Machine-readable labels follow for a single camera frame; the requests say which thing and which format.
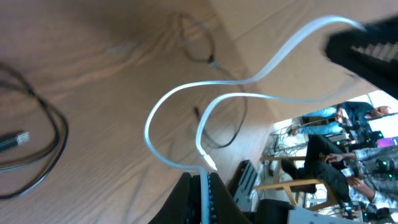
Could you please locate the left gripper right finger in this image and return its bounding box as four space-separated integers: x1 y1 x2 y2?
208 172 251 224

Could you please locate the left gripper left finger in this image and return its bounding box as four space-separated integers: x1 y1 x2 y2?
149 172 201 224

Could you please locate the white USB cable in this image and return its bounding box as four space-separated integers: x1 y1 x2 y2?
143 15 368 224

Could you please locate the black USB cable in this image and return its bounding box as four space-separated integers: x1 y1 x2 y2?
0 63 70 200

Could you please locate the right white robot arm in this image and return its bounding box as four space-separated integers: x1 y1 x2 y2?
325 16 397 98

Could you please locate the wooden chair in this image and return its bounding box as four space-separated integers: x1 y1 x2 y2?
254 156 339 212

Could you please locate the seated person in background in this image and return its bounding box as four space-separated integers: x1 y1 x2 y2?
281 135 397 208

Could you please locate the person in blue shirt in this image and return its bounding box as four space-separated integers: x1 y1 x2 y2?
287 101 393 136

